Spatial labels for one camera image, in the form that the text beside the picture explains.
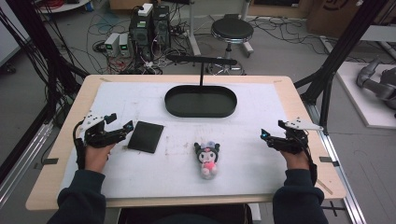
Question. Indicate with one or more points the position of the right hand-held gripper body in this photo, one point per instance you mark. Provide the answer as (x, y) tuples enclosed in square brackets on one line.
[(294, 141)]

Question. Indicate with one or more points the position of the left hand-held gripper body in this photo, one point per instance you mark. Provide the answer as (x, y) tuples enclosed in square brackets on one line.
[(96, 135)]

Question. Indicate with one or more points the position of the person's right hand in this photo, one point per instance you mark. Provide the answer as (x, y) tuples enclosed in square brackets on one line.
[(297, 160)]

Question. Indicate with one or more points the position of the person's left hand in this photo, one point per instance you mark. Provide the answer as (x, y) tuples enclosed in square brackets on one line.
[(96, 157)]

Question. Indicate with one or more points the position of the black flat rectangular pad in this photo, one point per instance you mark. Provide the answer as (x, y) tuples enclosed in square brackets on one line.
[(145, 137)]

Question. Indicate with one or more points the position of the black tape piece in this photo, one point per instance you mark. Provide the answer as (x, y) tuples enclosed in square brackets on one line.
[(328, 160), (49, 161)]

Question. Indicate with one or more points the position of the black and pink plush toy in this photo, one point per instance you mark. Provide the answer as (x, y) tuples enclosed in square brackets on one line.
[(207, 158)]

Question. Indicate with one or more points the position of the white table mat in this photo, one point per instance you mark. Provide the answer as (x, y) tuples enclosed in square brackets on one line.
[(174, 180)]

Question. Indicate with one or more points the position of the black oval tray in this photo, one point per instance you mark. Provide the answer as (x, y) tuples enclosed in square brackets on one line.
[(199, 105)]

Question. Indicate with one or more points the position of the white power supply unit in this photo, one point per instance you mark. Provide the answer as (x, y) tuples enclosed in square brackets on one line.
[(124, 45), (112, 43)]

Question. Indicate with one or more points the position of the white floor board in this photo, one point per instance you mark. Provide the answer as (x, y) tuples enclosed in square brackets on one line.
[(358, 99)]

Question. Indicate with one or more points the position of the black computer tower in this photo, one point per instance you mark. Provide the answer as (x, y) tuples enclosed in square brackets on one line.
[(141, 34), (162, 25)]

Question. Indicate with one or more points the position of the black T-shaped stand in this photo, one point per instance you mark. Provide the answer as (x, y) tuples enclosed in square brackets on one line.
[(201, 60)]

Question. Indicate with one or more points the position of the black round stool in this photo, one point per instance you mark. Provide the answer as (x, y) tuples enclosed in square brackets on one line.
[(232, 29)]

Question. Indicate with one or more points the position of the white box on tower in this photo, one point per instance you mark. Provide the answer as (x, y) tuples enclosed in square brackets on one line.
[(145, 9)]

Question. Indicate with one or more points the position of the cardboard box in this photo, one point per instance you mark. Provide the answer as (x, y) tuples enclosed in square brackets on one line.
[(336, 15)]

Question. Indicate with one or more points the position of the aluminium rail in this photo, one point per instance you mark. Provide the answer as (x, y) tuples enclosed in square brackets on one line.
[(342, 174), (21, 168)]

